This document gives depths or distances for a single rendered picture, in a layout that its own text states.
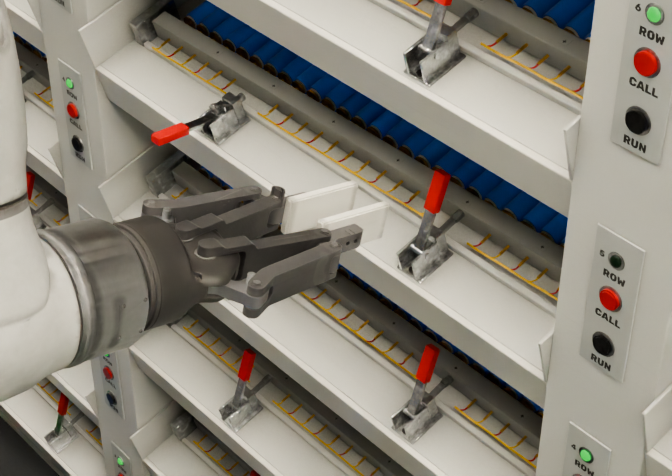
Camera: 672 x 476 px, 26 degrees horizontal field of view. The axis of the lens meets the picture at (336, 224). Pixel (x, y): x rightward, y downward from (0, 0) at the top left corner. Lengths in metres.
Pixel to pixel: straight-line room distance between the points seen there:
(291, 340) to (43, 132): 0.46
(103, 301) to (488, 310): 0.37
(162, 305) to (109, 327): 0.05
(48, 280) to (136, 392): 0.90
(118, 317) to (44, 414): 1.27
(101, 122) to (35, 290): 0.66
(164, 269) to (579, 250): 0.29
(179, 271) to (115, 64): 0.55
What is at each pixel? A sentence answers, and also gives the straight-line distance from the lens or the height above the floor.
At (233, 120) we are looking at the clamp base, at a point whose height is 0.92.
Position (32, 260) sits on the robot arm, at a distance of 0.88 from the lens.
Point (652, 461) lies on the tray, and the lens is 1.10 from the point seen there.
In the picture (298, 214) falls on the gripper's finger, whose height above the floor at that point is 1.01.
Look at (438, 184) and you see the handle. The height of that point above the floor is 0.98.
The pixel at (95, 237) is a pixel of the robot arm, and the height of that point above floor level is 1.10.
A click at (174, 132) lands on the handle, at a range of 1.33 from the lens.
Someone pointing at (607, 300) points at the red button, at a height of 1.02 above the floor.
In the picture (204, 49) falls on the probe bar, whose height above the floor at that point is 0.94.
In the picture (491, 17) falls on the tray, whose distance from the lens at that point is 1.10.
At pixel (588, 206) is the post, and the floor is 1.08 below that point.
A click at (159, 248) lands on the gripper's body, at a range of 0.96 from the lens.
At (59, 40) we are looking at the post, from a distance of 1.54.
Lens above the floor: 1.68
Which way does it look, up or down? 38 degrees down
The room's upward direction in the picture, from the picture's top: straight up
